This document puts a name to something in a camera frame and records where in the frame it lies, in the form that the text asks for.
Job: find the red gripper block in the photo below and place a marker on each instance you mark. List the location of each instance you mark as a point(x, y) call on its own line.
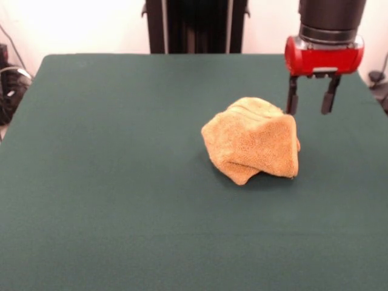
point(321, 62)

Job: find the dark green table cloth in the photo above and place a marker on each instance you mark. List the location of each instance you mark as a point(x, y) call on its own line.
point(121, 182)

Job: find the tan terry cloth towel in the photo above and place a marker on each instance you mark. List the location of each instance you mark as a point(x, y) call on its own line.
point(251, 142)

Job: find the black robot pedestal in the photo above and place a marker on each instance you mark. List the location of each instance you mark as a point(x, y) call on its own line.
point(197, 27)

